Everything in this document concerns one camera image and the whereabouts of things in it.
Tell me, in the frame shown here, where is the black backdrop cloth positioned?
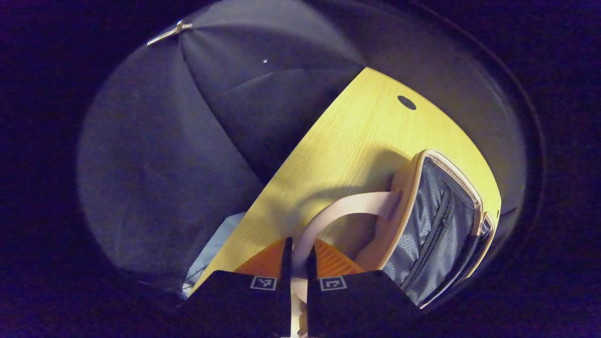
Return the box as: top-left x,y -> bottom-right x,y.
77,0 -> 529,301

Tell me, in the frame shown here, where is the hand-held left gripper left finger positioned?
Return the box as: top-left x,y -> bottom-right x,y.
181,237 -> 294,338

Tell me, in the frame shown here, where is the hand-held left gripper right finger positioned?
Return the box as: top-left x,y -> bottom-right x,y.
306,238 -> 424,338

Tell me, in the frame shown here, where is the light blue cloth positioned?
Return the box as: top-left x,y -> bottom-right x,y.
182,212 -> 247,298

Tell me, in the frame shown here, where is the pink suitcase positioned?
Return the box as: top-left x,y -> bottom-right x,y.
290,148 -> 502,338

